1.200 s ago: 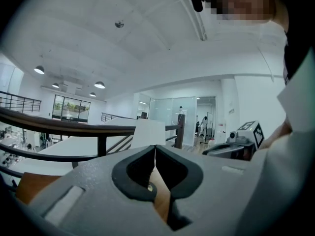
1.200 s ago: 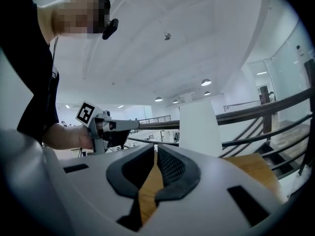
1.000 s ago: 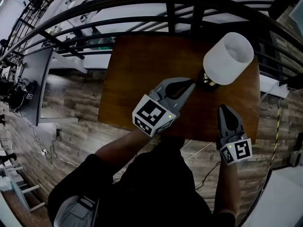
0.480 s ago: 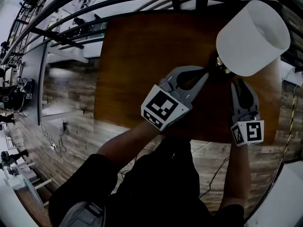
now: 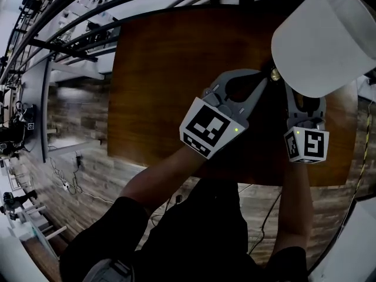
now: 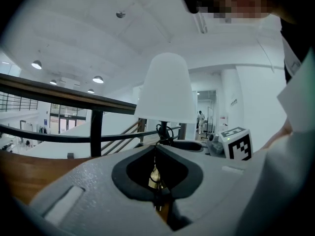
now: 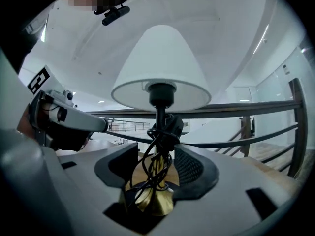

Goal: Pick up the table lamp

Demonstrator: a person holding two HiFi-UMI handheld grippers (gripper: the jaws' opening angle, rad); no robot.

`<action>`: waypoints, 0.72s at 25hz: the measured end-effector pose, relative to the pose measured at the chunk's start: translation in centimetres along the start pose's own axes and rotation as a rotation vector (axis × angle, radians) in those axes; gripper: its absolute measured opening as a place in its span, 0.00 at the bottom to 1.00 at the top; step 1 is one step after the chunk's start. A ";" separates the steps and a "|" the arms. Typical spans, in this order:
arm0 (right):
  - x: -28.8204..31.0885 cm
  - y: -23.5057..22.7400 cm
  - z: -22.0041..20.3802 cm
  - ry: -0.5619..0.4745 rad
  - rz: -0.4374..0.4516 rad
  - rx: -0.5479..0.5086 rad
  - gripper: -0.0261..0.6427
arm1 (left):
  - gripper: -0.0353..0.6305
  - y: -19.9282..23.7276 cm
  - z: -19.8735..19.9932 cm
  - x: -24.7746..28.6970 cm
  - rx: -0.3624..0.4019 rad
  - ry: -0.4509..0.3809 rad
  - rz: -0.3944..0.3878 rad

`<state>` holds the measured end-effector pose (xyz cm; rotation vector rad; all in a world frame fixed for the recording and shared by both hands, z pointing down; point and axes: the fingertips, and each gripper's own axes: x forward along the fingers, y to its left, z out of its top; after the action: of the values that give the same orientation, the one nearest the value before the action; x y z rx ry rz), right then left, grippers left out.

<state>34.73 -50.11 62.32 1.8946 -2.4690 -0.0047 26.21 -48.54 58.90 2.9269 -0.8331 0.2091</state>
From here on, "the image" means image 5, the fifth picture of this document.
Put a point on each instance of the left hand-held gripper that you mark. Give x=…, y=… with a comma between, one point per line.
x=205, y=128

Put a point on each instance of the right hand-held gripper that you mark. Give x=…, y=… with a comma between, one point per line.
x=311, y=145

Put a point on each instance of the person's right forearm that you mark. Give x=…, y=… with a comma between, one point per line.
x=295, y=210

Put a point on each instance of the person's left forearm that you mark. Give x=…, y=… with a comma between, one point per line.
x=158, y=178

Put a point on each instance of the white table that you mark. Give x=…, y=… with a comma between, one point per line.
x=346, y=245

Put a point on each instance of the person's black clothing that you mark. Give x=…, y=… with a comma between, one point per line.
x=191, y=239

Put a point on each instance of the black power adapter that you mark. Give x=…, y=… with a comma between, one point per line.
x=78, y=159

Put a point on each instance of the white power strip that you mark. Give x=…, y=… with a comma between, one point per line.
x=65, y=186

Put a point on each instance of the white grey desk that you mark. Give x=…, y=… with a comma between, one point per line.
x=35, y=84

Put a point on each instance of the black robot equipment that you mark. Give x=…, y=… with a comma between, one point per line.
x=11, y=134

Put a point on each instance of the black clamp device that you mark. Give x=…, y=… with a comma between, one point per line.
x=11, y=200

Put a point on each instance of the white wooden shelf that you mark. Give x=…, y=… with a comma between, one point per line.
x=29, y=231

